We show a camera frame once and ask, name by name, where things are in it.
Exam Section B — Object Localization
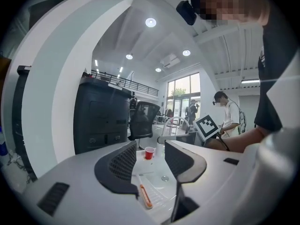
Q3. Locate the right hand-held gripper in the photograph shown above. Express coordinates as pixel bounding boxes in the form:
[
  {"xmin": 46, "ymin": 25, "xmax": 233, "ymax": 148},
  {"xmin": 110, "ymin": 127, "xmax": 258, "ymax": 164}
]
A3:
[{"xmin": 193, "ymin": 113, "xmax": 221, "ymax": 148}]

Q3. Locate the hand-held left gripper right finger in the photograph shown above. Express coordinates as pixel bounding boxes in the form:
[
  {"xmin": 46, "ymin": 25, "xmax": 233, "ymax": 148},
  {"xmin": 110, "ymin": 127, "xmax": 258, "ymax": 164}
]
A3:
[{"xmin": 164, "ymin": 139, "xmax": 258, "ymax": 223}]

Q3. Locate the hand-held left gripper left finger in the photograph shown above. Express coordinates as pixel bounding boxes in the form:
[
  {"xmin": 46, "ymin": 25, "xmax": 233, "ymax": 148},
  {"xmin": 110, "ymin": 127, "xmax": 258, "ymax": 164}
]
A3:
[{"xmin": 22, "ymin": 141, "xmax": 153, "ymax": 225}]

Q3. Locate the white squeegee with orange handle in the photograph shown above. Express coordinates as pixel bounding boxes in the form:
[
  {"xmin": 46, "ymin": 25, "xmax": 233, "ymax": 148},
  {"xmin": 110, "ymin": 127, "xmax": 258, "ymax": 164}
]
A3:
[{"xmin": 131, "ymin": 170, "xmax": 154, "ymax": 209}]

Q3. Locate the person's right forearm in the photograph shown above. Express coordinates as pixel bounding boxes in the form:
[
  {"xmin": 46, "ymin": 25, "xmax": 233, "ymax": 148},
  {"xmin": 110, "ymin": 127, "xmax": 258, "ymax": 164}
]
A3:
[{"xmin": 203, "ymin": 125, "xmax": 267, "ymax": 154}]

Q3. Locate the white curved faucet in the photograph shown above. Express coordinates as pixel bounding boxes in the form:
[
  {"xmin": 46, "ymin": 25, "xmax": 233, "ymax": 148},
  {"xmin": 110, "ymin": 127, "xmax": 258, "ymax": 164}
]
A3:
[{"xmin": 161, "ymin": 116, "xmax": 191, "ymax": 141}]

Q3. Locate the glass entrance door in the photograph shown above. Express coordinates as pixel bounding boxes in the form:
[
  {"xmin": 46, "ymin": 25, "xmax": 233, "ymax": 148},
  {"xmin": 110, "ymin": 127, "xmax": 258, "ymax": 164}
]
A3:
[{"xmin": 166, "ymin": 72, "xmax": 201, "ymax": 124}]

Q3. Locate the clear plastic cup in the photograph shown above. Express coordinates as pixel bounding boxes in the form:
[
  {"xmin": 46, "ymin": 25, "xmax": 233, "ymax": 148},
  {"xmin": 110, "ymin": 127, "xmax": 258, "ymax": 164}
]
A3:
[{"xmin": 156, "ymin": 136, "xmax": 165, "ymax": 156}]

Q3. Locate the red cup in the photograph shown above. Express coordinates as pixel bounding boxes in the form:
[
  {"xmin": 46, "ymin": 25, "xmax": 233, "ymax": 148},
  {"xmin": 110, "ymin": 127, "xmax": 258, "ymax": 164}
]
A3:
[{"xmin": 144, "ymin": 146, "xmax": 156, "ymax": 160}]

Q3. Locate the black mesh office chair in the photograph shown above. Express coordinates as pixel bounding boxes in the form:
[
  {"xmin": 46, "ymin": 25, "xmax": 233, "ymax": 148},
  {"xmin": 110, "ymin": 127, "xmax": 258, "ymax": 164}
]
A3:
[{"xmin": 127, "ymin": 101, "xmax": 161, "ymax": 150}]

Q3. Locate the large black printer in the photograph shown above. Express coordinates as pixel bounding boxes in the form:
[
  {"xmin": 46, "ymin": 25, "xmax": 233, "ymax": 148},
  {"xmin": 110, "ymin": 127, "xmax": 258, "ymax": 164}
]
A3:
[{"xmin": 73, "ymin": 77, "xmax": 133, "ymax": 155}]

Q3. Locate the white ceiling unit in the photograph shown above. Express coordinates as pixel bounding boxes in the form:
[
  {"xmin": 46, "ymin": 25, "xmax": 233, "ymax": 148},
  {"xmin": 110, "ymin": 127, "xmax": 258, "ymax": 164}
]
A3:
[{"xmin": 159, "ymin": 53, "xmax": 181, "ymax": 68}]

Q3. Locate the black mezzanine railing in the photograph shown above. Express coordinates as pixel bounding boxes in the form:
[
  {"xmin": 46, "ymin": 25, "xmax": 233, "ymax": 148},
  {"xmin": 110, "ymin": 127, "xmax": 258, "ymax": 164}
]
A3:
[{"xmin": 90, "ymin": 69, "xmax": 159, "ymax": 98}]

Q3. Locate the person's black clothing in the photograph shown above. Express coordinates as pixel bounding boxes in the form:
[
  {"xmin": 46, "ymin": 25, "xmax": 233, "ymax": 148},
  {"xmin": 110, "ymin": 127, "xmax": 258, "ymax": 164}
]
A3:
[{"xmin": 254, "ymin": 8, "xmax": 300, "ymax": 134}]

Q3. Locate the person's head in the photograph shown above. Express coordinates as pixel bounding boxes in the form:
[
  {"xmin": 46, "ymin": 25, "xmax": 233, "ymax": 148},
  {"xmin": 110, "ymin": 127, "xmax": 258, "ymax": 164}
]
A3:
[{"xmin": 190, "ymin": 0, "xmax": 270, "ymax": 27}]

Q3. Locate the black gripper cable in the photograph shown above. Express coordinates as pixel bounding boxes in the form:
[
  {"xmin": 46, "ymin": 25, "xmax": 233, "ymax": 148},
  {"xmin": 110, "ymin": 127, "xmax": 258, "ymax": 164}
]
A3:
[{"xmin": 217, "ymin": 130, "xmax": 232, "ymax": 152}]

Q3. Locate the black head-worn camera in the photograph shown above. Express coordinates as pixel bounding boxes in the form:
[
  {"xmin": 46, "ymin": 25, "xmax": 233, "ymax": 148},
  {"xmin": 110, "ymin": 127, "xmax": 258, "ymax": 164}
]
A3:
[{"xmin": 175, "ymin": 0, "xmax": 198, "ymax": 26}]

